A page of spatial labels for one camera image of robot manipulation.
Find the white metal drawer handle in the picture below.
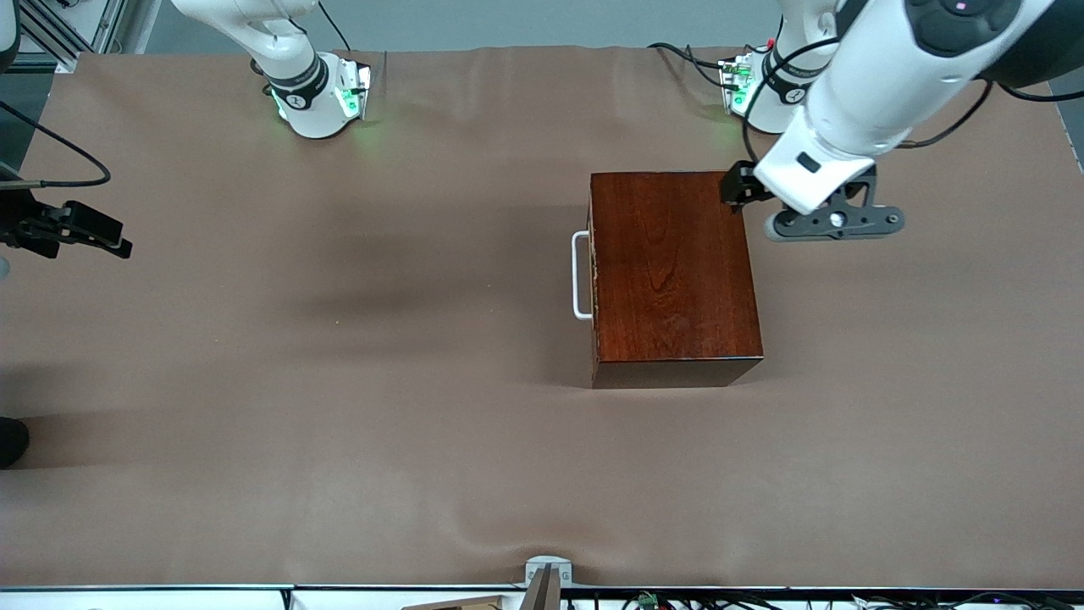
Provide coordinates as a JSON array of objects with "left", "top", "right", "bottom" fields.
[{"left": 572, "top": 230, "right": 595, "bottom": 322}]

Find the dark wooden cabinet door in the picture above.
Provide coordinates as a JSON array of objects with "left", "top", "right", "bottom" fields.
[{"left": 588, "top": 174, "right": 601, "bottom": 389}]

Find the dark wooden drawer cabinet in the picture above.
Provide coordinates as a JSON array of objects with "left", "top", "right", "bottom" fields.
[{"left": 589, "top": 169, "right": 765, "bottom": 391}]

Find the large table cover sheet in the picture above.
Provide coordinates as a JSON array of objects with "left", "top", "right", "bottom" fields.
[{"left": 0, "top": 44, "right": 1084, "bottom": 591}]

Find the black left arm base cable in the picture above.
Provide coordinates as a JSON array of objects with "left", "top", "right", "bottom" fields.
[{"left": 648, "top": 41, "right": 731, "bottom": 90}]

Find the black arm base cable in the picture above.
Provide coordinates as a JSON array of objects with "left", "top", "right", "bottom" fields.
[
  {"left": 317, "top": 0, "right": 352, "bottom": 52},
  {"left": 648, "top": 41, "right": 731, "bottom": 90}
]

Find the aluminium frame profile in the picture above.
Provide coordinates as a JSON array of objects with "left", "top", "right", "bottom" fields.
[{"left": 17, "top": 0, "right": 128, "bottom": 75}]

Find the black right arm base cable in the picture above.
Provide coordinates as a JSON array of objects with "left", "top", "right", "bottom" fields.
[{"left": 317, "top": 0, "right": 352, "bottom": 52}]

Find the grey metal corner bracket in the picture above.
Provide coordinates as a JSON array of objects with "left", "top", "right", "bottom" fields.
[{"left": 524, "top": 555, "right": 573, "bottom": 588}]

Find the aluminium camera mount post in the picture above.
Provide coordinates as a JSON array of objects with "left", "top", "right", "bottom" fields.
[{"left": 517, "top": 563, "right": 562, "bottom": 610}]

